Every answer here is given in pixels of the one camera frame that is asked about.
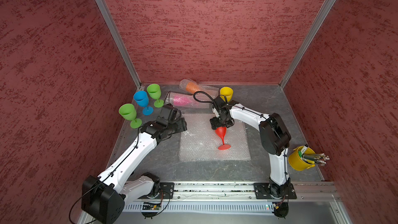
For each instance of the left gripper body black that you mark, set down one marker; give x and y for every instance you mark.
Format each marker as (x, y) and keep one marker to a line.
(176, 127)

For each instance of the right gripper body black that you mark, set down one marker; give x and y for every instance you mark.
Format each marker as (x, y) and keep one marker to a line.
(226, 121)

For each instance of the red glass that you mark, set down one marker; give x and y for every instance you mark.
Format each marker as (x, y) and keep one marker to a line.
(221, 132)

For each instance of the yellow glass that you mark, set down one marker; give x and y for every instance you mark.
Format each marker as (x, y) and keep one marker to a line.
(226, 93)

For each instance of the pink glass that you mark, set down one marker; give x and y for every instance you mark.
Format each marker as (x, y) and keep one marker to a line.
(185, 100)

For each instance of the dark green glass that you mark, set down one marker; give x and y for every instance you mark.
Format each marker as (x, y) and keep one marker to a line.
(154, 92)

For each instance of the blue glass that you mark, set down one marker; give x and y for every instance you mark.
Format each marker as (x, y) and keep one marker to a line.
(142, 99)

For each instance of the light green wine glass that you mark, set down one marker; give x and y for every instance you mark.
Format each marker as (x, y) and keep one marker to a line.
(128, 112)

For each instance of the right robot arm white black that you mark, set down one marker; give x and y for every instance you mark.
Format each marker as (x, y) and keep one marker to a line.
(274, 135)

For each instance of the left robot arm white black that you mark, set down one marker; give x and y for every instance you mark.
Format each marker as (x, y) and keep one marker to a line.
(104, 197)

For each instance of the orange glass in bubble wrap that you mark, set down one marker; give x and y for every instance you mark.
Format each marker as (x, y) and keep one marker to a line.
(192, 87)

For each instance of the left base wiring board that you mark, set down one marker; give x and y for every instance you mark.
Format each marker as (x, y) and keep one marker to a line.
(150, 210)

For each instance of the right base wiring plug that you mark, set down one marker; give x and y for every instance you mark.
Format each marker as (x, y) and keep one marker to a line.
(281, 210)

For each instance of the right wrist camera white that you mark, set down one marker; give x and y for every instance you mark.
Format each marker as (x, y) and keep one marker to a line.
(214, 110)

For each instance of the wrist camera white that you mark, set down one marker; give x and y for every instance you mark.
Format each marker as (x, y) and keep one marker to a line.
(214, 110)
(168, 115)

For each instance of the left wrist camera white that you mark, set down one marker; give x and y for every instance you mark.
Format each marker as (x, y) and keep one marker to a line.
(168, 115)

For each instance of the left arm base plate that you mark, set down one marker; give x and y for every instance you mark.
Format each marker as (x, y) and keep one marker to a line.
(165, 190)

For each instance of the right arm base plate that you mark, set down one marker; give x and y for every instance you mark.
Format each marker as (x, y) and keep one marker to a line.
(274, 192)

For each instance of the yellow cup holding cables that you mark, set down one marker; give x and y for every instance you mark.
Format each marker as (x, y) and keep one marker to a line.
(297, 162)

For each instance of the white slotted cable duct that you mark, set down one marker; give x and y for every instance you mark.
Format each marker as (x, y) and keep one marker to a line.
(255, 208)

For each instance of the aluminium front rail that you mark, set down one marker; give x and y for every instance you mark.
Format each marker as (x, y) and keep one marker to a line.
(242, 191)

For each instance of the left aluminium corner post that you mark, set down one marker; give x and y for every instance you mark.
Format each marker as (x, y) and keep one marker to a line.
(119, 42)

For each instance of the aluminium corner post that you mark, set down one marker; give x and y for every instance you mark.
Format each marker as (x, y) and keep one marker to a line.
(119, 42)
(313, 30)

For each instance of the right aluminium corner post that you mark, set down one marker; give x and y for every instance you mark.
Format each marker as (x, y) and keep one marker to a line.
(313, 30)

